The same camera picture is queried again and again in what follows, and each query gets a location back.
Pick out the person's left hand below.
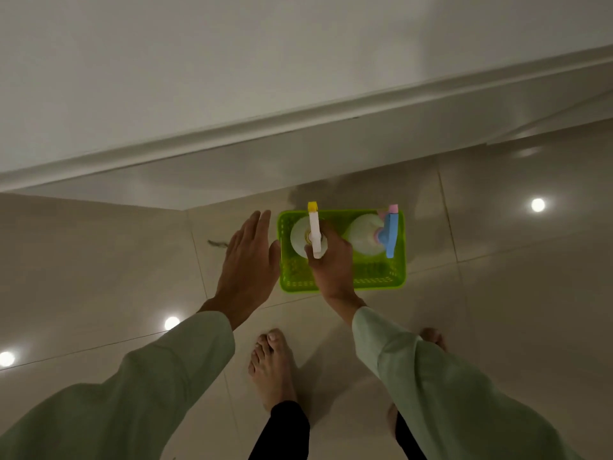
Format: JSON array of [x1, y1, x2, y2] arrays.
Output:
[[200, 210, 282, 331]]

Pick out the person's right hand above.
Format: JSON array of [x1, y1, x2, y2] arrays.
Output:
[[305, 219, 367, 327]]

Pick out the white spray bottle yellow nozzle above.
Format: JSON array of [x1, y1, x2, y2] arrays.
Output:
[[289, 201, 331, 260]]

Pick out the person's right forearm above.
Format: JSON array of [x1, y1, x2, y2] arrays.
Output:
[[352, 306, 584, 460]]

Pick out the person's left forearm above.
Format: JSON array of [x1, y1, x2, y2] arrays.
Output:
[[0, 309, 236, 460]]

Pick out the white spray bottle blue trigger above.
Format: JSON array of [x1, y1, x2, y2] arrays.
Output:
[[347, 204, 401, 259]]

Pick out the green plastic basket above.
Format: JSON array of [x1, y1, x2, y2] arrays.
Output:
[[277, 208, 407, 294]]

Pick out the person's left foot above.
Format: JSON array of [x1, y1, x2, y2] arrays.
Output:
[[247, 328, 299, 413]]

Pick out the white skirting board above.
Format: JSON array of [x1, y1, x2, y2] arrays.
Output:
[[0, 45, 613, 193]]

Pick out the person's left leg black trousers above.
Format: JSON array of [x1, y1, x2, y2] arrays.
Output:
[[248, 401, 311, 460]]

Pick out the person's leg black trousers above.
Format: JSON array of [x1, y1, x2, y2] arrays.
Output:
[[248, 401, 311, 460], [395, 411, 428, 460]]

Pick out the person's right leg black trousers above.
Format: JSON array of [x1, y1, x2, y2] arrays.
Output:
[[395, 411, 428, 460]]

